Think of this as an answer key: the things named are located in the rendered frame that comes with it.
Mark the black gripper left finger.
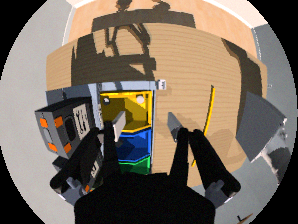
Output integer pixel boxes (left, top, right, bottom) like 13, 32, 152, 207
50, 111, 132, 217

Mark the grey metal bin shelf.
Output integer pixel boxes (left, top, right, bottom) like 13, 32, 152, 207
45, 79, 166, 174

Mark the blue open bin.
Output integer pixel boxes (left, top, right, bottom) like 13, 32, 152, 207
116, 126, 151, 162

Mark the yellow bin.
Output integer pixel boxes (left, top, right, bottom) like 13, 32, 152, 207
100, 90, 152, 132

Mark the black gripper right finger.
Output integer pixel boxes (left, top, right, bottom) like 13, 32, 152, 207
158, 112, 241, 218

